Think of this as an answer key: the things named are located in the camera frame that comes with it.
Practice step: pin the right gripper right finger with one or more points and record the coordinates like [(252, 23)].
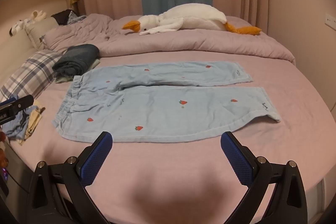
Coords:
[(288, 201)]

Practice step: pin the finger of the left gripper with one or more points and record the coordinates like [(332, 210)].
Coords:
[(13, 106)]

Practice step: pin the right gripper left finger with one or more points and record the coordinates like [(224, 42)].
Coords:
[(57, 192)]

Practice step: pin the light blue strawberry pants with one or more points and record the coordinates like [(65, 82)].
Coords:
[(161, 103)]

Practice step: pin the dark clothing near headboard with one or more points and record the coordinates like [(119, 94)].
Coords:
[(62, 18)]

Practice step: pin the blue crumpled cloth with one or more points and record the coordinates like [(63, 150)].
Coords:
[(16, 128)]

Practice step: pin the cream folded cloth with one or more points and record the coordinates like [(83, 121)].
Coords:
[(34, 118)]

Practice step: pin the plaid pillow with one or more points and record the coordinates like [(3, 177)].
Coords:
[(33, 77)]

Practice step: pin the dark blue folded jeans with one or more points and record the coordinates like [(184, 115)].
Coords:
[(76, 61)]

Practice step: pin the white plush toy on headboard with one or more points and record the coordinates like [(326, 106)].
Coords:
[(36, 16)]

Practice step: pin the pink quilted duvet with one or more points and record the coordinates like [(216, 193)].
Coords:
[(111, 40)]

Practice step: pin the white goose plush toy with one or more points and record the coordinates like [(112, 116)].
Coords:
[(190, 16)]

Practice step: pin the white wall power strip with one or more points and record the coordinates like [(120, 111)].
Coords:
[(330, 21)]

